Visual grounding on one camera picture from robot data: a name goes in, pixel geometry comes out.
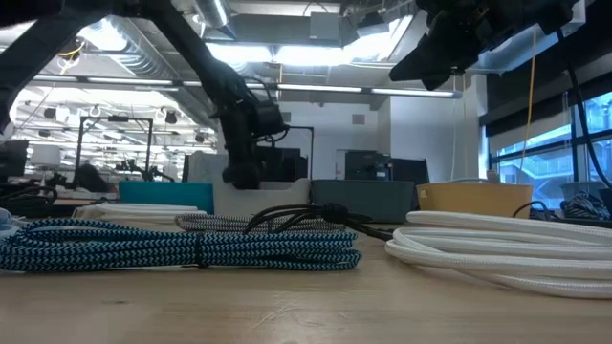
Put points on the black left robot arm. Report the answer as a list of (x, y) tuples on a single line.
[(193, 48)]

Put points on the grey felt panel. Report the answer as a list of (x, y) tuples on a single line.
[(201, 167)]

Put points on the round silver duct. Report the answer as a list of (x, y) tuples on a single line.
[(212, 12)]

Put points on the person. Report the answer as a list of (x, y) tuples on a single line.
[(91, 178)]

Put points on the black office monitor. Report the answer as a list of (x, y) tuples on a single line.
[(12, 157)]

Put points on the teal plastic bin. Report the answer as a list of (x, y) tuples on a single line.
[(167, 196)]

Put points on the long ceiling light strip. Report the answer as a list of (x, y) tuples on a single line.
[(315, 88)]

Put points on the black rig frame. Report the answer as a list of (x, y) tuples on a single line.
[(115, 118), (301, 127)]

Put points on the black monitor row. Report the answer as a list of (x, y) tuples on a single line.
[(287, 165)]

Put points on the black equipment cabinet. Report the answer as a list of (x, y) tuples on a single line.
[(368, 165)]

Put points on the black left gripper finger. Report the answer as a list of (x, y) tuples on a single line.
[(241, 177)]

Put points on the yellow plastic bin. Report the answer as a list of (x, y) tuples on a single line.
[(473, 200)]

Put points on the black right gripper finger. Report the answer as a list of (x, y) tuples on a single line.
[(440, 79), (430, 52)]

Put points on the ribbed silver duct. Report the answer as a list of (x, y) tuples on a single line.
[(143, 52)]

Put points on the grey-green plastic bin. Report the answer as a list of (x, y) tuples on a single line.
[(363, 200)]

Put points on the white plastic bin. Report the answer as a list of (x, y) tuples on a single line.
[(277, 198)]

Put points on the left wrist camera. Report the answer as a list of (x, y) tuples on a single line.
[(270, 117)]

